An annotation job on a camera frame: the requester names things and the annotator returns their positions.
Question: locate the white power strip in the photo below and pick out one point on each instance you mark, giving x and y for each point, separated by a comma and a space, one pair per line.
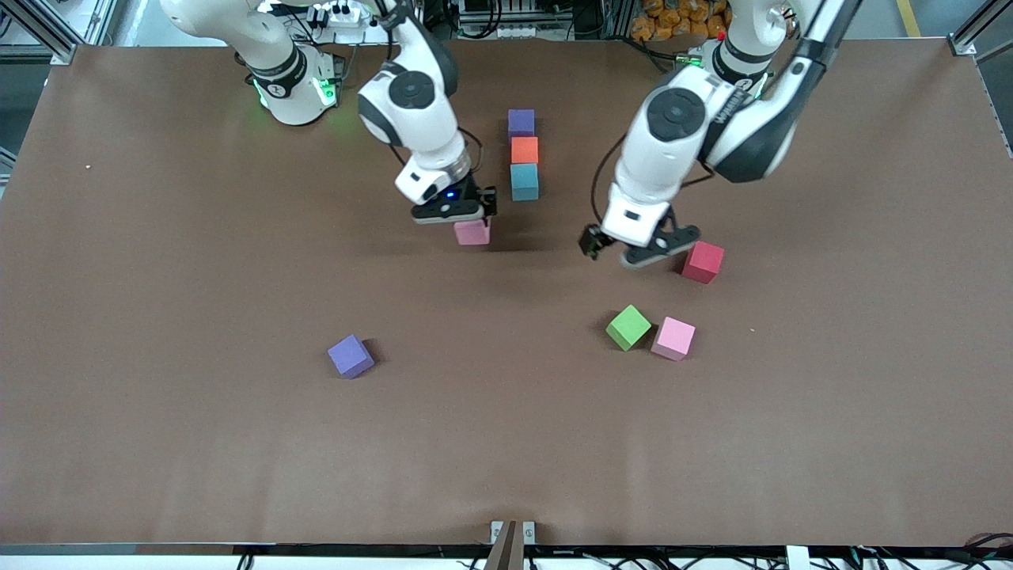
340, 14

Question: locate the purple foam cube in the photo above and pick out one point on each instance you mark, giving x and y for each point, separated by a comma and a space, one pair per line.
350, 356
521, 123

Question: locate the dark equipment rack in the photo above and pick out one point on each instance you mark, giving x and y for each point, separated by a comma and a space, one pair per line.
514, 16

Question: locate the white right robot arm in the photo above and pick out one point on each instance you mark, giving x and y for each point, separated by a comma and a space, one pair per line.
427, 134

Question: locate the pink foam cube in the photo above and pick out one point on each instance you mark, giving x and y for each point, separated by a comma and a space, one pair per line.
472, 233
673, 338

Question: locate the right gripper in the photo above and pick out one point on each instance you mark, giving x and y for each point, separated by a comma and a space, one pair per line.
475, 192

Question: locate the green foam cube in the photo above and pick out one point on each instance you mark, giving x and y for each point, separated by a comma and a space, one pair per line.
628, 327

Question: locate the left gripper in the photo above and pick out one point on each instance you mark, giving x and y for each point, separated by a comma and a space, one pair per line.
592, 240

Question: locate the bag of orange snacks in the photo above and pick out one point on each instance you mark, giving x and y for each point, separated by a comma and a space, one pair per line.
673, 20

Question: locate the silver camera mount bracket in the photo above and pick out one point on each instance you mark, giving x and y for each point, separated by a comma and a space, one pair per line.
497, 530

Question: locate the light blue foam cube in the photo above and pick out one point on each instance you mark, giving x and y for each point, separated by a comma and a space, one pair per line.
525, 182

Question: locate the orange foam cube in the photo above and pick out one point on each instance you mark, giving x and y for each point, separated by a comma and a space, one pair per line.
525, 150

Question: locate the brown table cover sheet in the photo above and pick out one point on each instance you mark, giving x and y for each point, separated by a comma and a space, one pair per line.
506, 443

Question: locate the white plastic block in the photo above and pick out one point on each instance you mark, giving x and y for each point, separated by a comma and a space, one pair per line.
797, 558

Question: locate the metal table edge rail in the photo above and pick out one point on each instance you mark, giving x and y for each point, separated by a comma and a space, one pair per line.
119, 548

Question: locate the red foam cube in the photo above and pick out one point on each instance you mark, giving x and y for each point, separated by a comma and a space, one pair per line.
703, 261

